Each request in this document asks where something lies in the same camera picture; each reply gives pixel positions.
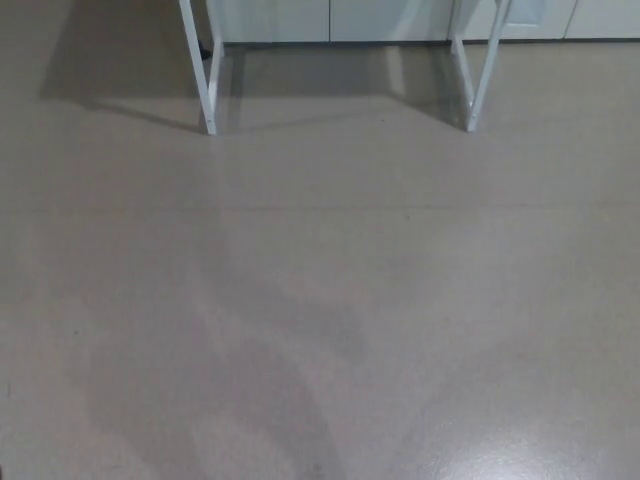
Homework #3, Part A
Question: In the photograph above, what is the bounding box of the white metal desk leg frame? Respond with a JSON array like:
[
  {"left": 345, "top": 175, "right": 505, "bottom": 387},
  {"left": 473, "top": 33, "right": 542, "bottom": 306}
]
[
  {"left": 448, "top": 0, "right": 509, "bottom": 134},
  {"left": 178, "top": 0, "right": 232, "bottom": 136}
]

